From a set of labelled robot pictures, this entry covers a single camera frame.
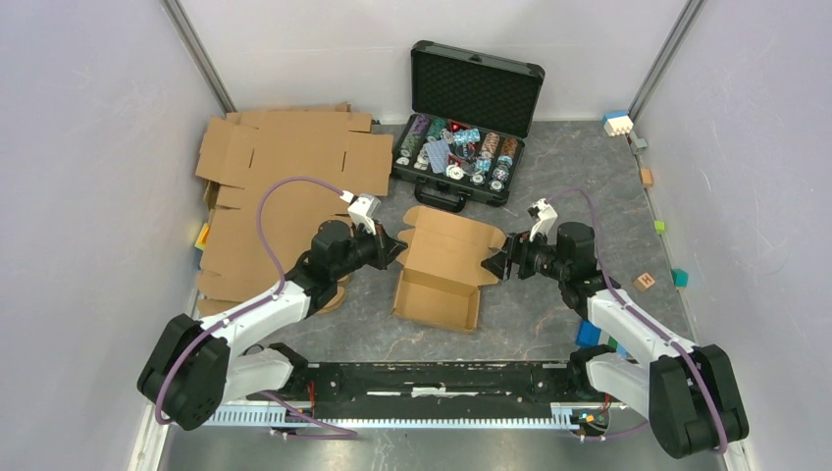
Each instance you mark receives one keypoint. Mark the black poker chip case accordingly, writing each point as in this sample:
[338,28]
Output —
[465,138]

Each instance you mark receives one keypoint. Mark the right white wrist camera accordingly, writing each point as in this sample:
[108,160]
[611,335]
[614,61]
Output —
[544,216]

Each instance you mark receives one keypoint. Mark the blue block near base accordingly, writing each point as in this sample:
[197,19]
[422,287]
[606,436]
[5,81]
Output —
[588,335]

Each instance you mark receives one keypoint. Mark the teal small block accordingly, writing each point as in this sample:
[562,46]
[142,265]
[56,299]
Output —
[680,278]

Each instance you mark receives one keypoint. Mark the orange small block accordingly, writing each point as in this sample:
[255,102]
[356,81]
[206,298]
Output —
[646,178]

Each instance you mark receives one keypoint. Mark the blue white toy block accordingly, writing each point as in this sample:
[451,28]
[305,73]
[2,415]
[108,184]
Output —
[617,123]

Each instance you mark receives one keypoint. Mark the yellow orange block at left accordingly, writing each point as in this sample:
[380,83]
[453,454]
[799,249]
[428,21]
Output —
[201,239]

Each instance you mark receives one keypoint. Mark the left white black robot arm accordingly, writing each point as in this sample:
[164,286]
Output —
[195,366]

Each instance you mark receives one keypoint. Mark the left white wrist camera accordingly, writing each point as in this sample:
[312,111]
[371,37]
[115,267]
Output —
[361,209]

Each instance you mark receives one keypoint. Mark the brown cardboard box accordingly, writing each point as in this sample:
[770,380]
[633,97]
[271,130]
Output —
[441,277]

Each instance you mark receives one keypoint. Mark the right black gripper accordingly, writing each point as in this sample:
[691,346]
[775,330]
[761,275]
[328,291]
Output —
[516,249]

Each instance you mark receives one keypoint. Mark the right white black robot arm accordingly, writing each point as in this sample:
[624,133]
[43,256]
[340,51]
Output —
[688,393]

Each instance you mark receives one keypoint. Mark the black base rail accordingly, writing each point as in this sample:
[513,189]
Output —
[436,390]

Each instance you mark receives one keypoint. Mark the wooden letter H block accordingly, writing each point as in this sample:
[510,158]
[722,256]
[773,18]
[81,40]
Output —
[644,282]

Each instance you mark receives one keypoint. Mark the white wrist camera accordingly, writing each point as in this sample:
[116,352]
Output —
[361,209]
[544,216]

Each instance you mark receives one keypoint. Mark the grey small block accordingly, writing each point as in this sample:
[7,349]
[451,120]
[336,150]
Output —
[637,145]

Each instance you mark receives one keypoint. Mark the stack of cardboard blanks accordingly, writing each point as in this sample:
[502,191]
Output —
[273,177]

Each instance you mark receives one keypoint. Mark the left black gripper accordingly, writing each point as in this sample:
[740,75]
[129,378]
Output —
[386,249]

